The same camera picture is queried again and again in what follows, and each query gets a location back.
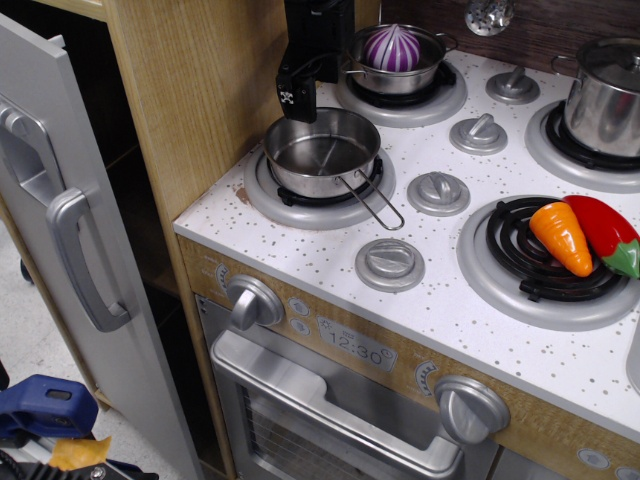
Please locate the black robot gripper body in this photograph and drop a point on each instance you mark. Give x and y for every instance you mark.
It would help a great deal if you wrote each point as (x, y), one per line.
(318, 33)

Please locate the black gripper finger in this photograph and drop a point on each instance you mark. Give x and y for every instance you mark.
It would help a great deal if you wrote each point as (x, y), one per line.
(297, 97)

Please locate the small steel frying pan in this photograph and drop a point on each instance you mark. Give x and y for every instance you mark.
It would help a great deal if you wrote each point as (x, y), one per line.
(324, 161)

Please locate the toy kitchen stove unit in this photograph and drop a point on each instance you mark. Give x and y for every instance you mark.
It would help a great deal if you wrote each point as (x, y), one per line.
(376, 306)

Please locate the purple white toy onion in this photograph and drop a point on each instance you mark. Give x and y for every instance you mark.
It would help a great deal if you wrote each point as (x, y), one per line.
(392, 48)

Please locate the front left burner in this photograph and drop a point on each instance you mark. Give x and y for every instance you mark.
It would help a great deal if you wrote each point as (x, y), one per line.
(371, 203)

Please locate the back left burner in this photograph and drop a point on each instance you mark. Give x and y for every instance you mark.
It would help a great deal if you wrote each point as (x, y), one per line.
(444, 97)

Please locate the grey stovetop knob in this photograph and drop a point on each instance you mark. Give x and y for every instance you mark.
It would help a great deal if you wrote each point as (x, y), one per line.
(438, 194)
(478, 136)
(389, 265)
(513, 88)

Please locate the grey stovetop knob back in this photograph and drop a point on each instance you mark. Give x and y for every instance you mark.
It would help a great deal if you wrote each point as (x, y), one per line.
(513, 88)

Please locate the grey stovetop knob front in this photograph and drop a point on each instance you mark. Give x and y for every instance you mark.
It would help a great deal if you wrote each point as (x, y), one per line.
(389, 265)

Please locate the left oven dial knob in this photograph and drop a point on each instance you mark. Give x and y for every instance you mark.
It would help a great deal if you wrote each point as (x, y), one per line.
(254, 303)

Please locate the oven dial knob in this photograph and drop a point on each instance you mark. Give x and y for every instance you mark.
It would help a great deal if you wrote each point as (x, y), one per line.
(254, 303)
(470, 411)

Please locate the oven clock display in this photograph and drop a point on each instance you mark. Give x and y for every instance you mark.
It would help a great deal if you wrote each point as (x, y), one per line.
(357, 344)

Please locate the back right burner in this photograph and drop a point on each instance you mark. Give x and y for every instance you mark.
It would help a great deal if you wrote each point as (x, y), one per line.
(564, 167)

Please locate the grey fridge door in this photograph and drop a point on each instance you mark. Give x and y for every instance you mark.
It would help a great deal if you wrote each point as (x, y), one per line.
(55, 186)

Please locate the front right burner coil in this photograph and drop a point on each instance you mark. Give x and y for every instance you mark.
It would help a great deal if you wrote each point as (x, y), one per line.
(505, 264)

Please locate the tall steel pot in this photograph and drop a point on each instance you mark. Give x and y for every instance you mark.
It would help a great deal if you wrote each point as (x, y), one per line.
(602, 109)

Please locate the orange toy carrot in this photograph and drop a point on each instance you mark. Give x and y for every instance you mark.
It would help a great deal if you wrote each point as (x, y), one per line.
(556, 226)

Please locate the red toy chili pepper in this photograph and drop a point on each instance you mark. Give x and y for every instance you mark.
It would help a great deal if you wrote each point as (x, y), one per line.
(614, 240)

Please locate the right oven dial knob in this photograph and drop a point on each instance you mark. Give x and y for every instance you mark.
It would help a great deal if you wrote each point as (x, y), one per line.
(470, 411)

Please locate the blue clamp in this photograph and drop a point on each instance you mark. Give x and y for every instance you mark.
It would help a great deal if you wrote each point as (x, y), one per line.
(47, 407)

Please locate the steel bowl pot with handles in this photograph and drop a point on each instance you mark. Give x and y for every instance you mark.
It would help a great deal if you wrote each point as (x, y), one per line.
(434, 47)

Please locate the grey fridge door handle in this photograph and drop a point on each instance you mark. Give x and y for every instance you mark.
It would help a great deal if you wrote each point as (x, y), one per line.
(62, 217)

